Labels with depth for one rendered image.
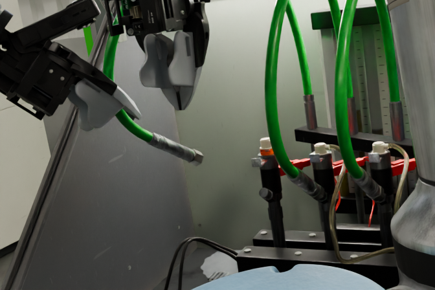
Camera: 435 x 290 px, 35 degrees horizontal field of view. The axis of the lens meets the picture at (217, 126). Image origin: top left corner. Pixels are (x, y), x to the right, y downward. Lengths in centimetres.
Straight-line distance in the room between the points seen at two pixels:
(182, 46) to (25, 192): 334
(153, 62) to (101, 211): 44
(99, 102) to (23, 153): 318
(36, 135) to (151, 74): 333
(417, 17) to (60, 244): 88
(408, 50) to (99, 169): 92
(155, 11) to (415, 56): 48
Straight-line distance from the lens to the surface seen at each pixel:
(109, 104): 87
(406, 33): 27
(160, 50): 79
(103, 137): 116
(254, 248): 102
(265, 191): 97
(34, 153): 409
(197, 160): 98
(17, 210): 404
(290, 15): 111
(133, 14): 74
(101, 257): 117
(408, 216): 28
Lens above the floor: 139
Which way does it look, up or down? 13 degrees down
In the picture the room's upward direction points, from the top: 9 degrees counter-clockwise
